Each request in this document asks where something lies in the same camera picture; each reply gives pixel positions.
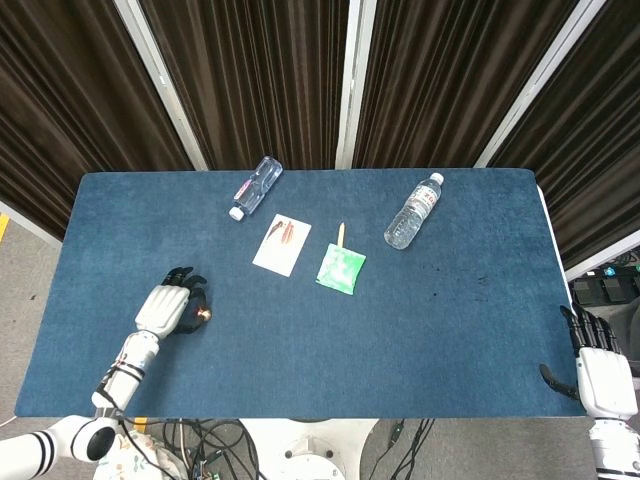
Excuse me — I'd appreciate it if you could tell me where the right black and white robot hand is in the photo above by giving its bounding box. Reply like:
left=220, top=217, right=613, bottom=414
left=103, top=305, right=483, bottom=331
left=538, top=303, right=640, bottom=419

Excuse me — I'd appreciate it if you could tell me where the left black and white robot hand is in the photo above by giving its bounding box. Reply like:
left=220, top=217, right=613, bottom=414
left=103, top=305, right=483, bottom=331
left=134, top=266, right=209, bottom=341

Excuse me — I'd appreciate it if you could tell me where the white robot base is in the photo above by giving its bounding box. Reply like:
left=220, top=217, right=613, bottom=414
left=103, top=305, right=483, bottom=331
left=239, top=417, right=379, bottom=480

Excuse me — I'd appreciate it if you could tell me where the black foot pedal unit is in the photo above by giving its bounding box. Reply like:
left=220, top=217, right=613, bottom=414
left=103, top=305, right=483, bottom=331
left=569, top=276, right=640, bottom=305

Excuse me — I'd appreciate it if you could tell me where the white card red drawing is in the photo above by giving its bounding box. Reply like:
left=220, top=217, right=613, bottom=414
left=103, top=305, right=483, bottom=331
left=251, top=213, right=313, bottom=277

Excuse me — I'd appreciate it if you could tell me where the floral patterned cloth bag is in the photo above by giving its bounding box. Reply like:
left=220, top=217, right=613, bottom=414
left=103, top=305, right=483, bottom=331
left=93, top=430, right=189, bottom=480

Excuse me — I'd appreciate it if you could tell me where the small clear bottle pink label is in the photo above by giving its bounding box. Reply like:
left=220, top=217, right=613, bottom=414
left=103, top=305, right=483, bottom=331
left=228, top=155, right=284, bottom=222

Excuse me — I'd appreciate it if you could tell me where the blue felt table mat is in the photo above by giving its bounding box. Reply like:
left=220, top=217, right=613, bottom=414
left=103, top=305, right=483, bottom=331
left=13, top=168, right=586, bottom=420

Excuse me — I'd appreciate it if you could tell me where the green ice pop wooden stick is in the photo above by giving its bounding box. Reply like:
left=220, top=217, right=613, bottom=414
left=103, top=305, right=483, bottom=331
left=315, top=222, right=367, bottom=297

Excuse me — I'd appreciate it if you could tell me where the dark brown curtain panel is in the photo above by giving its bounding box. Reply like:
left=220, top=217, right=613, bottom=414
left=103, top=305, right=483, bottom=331
left=487, top=0, right=640, bottom=271
left=141, top=0, right=350, bottom=171
left=0, top=0, right=195, bottom=241
left=352, top=0, right=581, bottom=170

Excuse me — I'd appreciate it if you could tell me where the large clear bottle red label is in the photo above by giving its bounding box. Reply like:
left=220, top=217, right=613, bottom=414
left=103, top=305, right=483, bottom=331
left=383, top=172, right=445, bottom=251

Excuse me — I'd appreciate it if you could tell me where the black cable bundle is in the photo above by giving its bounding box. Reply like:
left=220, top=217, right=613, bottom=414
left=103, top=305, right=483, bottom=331
left=119, top=417, right=266, bottom=480

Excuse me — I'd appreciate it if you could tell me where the black cable with green light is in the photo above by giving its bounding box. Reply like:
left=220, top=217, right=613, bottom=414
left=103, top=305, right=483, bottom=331
left=387, top=418, right=436, bottom=480

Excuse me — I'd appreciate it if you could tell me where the white partition post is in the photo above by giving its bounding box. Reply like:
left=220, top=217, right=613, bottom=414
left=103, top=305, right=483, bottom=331
left=334, top=0, right=377, bottom=170
left=113, top=0, right=209, bottom=172
left=474, top=0, right=601, bottom=170

